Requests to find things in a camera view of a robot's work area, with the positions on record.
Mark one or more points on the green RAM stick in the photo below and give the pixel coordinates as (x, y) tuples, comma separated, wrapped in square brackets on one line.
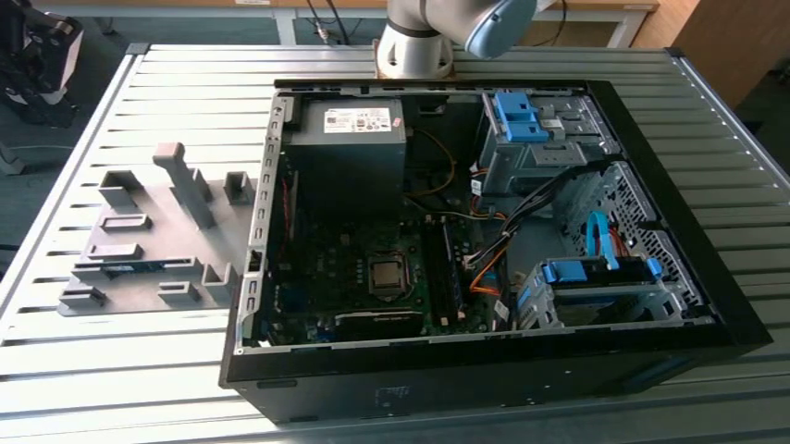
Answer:
[(132, 268)]

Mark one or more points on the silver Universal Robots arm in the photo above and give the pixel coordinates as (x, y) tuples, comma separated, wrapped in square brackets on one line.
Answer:
[(407, 51)]

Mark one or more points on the grey metal stand foot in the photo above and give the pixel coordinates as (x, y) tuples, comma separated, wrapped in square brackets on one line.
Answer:
[(9, 159)]

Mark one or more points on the grey parts rack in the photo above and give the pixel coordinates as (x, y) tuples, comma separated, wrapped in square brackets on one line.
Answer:
[(160, 231)]

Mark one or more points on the grey power supply unit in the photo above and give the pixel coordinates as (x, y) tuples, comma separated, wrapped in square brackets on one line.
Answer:
[(345, 166)]

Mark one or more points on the green motherboard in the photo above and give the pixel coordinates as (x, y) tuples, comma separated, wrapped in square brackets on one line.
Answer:
[(320, 277)]

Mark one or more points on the silver CPU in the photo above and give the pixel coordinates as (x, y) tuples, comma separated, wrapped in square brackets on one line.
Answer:
[(387, 274)]

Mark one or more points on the metal CPU socket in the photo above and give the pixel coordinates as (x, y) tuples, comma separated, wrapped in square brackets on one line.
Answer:
[(388, 291)]

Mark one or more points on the blue drive carrier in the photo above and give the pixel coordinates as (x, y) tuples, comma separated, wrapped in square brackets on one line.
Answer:
[(515, 115)]

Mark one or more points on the black graphics card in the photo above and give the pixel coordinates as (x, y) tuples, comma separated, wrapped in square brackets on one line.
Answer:
[(379, 324)]

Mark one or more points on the metal drive cage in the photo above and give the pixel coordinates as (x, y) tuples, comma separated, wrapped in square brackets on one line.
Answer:
[(555, 157)]

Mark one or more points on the black open PC case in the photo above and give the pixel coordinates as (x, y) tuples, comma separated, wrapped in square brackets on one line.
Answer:
[(432, 370)]

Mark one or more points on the white framed wooden desk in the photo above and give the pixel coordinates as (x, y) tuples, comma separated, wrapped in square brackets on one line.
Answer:
[(623, 16)]

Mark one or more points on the blue disk carrier with disk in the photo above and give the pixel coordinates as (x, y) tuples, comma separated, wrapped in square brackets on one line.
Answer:
[(564, 272)]

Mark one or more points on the metal disk bay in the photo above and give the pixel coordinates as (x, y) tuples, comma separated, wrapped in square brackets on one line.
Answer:
[(616, 291)]

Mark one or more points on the wooden cabinet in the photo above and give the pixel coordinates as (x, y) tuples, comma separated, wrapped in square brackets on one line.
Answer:
[(728, 41)]

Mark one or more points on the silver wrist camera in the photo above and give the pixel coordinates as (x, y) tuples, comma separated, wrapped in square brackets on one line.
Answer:
[(72, 51)]

